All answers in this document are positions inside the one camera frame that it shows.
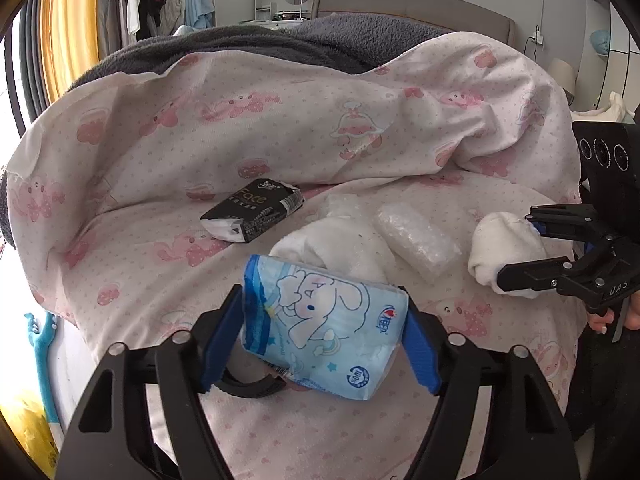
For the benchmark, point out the light blue hanging shirt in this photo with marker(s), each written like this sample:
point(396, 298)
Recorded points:
point(200, 0)

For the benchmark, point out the yellow curtain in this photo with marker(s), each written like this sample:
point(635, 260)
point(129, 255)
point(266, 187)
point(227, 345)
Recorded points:
point(70, 20)

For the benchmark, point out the white small shelf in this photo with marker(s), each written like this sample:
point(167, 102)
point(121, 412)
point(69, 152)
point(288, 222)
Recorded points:
point(265, 2)

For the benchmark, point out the person's dark clothing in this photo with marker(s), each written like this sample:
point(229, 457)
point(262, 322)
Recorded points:
point(600, 390)

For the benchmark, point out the clear bubble wrap piece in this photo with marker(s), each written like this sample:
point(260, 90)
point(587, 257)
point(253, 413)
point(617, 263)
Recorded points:
point(417, 240)

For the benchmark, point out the blue long plush toy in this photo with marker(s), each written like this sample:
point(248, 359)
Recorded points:
point(42, 355)

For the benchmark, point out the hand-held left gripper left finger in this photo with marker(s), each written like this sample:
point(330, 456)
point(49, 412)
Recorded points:
point(220, 342)

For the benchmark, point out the white fluffy sock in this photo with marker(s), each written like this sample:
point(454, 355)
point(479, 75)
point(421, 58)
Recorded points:
point(325, 245)
point(505, 245)

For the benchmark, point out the black tissue packet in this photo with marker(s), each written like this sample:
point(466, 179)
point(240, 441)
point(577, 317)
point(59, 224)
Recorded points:
point(255, 210)

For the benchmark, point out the yellow plastic bag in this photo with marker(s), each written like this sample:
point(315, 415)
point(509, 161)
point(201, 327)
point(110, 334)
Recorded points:
point(30, 435)

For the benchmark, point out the brown padded headboard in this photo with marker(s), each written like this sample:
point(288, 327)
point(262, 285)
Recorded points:
point(425, 5)

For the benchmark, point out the grey fleece blanket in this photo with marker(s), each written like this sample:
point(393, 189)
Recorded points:
point(325, 40)

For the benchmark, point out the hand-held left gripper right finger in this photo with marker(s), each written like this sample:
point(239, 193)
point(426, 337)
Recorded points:
point(421, 352)

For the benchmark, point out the pink printed blanket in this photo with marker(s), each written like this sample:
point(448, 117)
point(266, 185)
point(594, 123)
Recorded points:
point(300, 135)

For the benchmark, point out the blue cartoon tissue packet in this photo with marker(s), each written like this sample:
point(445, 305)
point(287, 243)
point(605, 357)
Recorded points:
point(320, 320)

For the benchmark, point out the white hanging garment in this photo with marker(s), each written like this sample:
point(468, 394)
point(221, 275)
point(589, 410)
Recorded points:
point(134, 10)

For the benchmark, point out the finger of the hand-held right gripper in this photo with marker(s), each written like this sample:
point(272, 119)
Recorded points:
point(535, 272)
point(565, 217)

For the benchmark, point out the person's right hand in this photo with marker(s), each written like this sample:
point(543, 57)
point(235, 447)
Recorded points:
point(634, 315)

